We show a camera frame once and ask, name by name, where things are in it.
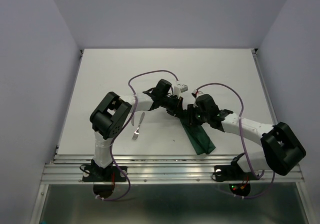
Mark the silver fork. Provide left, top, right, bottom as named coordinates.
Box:
left=132, top=112, right=145, bottom=141

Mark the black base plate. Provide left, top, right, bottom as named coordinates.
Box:
left=79, top=165, right=127, bottom=182
left=211, top=165, right=241, bottom=182

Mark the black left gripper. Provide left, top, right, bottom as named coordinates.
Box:
left=160, top=95, right=185, bottom=119

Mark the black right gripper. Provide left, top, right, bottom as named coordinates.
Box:
left=182, top=104, right=209, bottom=126

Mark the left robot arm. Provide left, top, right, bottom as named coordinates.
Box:
left=89, top=79, right=188, bottom=181

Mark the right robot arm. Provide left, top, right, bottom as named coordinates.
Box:
left=187, top=93, right=306, bottom=179

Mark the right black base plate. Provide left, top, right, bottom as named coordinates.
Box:
left=211, top=165, right=241, bottom=182

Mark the aluminium frame rail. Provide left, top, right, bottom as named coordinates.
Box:
left=30, top=49, right=311, bottom=223

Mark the silver table knife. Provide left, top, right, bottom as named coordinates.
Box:
left=130, top=114, right=135, bottom=126

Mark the dark green cloth napkin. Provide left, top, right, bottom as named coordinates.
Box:
left=179, top=118, right=216, bottom=155

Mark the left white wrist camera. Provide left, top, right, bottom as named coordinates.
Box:
left=172, top=81, right=188, bottom=98

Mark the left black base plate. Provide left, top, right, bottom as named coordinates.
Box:
left=79, top=165, right=127, bottom=182

